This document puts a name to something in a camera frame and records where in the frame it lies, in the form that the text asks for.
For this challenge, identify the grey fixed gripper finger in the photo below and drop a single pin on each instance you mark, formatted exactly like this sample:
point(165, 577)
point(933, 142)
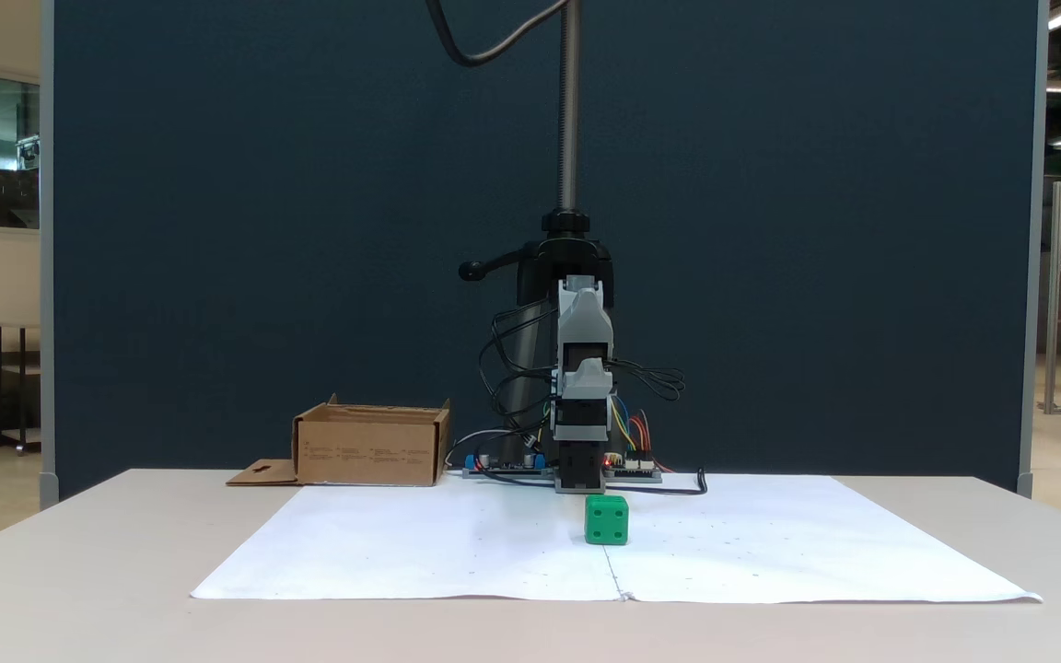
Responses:
point(587, 379)

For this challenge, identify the green dice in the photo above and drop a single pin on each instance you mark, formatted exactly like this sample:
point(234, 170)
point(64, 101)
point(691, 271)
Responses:
point(606, 521)

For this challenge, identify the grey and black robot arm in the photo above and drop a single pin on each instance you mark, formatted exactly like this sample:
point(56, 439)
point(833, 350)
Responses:
point(583, 318)

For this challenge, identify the circuit board with blue parts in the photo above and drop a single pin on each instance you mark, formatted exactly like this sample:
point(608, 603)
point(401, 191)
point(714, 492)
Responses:
point(507, 468)

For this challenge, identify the brown cardboard box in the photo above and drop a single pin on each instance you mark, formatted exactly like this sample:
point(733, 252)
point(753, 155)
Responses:
point(369, 451)

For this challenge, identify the white paper sheet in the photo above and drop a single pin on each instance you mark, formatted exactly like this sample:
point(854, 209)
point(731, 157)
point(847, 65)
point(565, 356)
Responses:
point(402, 552)

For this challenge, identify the dark blue partition panel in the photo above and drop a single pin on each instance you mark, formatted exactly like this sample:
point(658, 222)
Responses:
point(217, 230)

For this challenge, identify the black shelf cart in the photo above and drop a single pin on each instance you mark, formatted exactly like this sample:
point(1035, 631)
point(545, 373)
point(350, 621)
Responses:
point(19, 368)

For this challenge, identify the black camera stand with pole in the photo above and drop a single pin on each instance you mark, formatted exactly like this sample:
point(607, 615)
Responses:
point(568, 110)

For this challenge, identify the wall window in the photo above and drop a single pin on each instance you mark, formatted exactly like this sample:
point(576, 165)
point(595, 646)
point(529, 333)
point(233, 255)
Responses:
point(13, 152)

